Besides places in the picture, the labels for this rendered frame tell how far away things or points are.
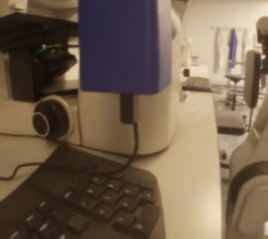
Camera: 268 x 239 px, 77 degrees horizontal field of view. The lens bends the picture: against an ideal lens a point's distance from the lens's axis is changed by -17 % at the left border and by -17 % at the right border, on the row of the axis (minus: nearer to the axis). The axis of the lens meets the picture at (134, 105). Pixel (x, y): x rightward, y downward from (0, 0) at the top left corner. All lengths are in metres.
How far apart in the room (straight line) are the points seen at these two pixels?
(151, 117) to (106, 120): 0.06
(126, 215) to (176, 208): 0.06
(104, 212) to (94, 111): 0.16
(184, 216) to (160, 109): 0.15
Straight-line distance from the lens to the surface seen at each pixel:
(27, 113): 0.39
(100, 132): 0.29
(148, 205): 0.19
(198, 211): 0.21
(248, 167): 0.45
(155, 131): 0.28
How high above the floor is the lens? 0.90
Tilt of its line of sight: 14 degrees down
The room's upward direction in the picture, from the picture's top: 1 degrees counter-clockwise
